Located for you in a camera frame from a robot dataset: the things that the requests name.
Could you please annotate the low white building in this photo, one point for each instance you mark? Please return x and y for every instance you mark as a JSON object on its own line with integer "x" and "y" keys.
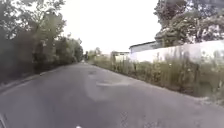
{"x": 120, "y": 55}

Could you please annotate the grey asphalt road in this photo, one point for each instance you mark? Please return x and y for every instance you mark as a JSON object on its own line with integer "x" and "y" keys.
{"x": 100, "y": 103}

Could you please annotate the strip of tall weeds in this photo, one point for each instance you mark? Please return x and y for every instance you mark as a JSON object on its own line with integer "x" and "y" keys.
{"x": 166, "y": 73}

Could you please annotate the row of trees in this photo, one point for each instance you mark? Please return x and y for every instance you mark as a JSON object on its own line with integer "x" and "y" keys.
{"x": 36, "y": 43}

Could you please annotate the white wall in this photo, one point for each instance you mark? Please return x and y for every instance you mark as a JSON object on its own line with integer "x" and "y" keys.
{"x": 186, "y": 51}

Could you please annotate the large trees behind wall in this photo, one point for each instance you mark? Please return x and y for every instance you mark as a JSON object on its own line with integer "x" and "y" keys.
{"x": 190, "y": 20}

